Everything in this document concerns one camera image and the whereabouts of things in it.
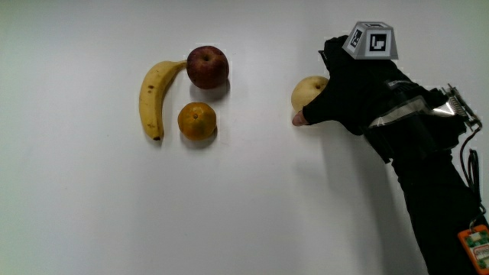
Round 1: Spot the person's right hand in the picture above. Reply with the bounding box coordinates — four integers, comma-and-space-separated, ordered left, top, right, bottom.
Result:
291, 21, 421, 136

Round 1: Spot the yellow pear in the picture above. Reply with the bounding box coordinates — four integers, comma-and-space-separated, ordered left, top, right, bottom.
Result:
290, 75, 330, 113

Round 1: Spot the person's right forearm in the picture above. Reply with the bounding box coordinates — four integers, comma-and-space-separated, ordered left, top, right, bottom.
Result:
362, 78, 489, 275

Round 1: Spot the metal wrist connector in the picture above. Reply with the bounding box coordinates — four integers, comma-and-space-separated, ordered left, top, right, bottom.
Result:
442, 83, 483, 131

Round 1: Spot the red apple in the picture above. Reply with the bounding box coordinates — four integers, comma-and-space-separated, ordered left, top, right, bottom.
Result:
186, 45, 230, 90

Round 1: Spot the orange mandarin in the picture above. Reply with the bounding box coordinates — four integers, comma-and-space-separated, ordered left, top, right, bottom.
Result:
177, 102, 218, 141

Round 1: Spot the orange cased circuit board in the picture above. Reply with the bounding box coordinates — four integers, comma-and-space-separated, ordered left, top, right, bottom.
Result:
457, 224, 489, 275

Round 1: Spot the yellow banana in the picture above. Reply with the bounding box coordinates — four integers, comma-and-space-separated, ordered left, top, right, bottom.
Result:
138, 60, 188, 141

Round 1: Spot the black cable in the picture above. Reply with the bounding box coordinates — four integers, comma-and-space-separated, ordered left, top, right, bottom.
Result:
459, 124, 487, 230

